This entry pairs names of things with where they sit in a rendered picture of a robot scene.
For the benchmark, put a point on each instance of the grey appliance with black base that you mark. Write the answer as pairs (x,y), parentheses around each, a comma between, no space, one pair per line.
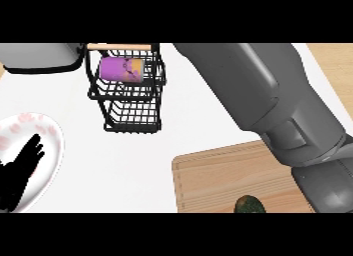
(35,56)

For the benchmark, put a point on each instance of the wooden cutting board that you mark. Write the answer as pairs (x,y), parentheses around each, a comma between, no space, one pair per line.
(227,180)

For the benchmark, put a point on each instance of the purple can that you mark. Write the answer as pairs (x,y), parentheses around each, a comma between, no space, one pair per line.
(118,69)

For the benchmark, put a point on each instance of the dark green avocado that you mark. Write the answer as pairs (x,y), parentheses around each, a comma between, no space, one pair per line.
(248,205)

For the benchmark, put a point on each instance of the white plate with pink spots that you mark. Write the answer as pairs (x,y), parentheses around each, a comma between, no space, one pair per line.
(40,140)

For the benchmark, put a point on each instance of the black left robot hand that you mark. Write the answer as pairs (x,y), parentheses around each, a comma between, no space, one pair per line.
(10,180)

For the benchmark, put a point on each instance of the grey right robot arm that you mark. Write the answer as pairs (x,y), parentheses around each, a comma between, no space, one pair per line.
(272,110)

